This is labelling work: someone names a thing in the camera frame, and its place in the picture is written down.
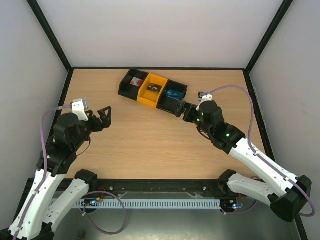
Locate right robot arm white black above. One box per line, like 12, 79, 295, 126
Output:
175, 100, 312, 222

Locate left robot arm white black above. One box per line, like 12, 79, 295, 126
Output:
0, 103, 112, 240

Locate blue card in bin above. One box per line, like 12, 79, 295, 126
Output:
166, 90, 183, 100

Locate dark card in yellow bin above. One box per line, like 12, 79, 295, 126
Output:
147, 83, 162, 93

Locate red white card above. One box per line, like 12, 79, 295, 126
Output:
130, 77, 144, 88

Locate right black storage bin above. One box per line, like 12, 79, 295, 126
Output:
156, 79, 188, 115

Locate black storage bin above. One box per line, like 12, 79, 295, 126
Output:
118, 68, 149, 101
156, 79, 188, 115

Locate yellow storage bin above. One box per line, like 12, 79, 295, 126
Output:
137, 73, 168, 108

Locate left black storage bin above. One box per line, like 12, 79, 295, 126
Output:
118, 68, 149, 101

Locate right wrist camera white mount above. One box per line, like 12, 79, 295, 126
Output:
196, 91, 213, 111

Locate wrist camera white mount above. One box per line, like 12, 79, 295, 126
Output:
71, 97, 89, 121
196, 91, 213, 111

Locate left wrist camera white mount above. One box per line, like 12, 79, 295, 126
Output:
71, 97, 89, 121

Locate black enclosure frame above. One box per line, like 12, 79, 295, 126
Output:
4, 0, 310, 240

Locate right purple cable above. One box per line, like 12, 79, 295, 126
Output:
208, 84, 316, 217

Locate white slotted cable duct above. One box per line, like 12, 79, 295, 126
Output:
72, 198, 221, 210

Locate black mounting rail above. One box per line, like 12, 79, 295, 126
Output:
84, 179, 246, 199

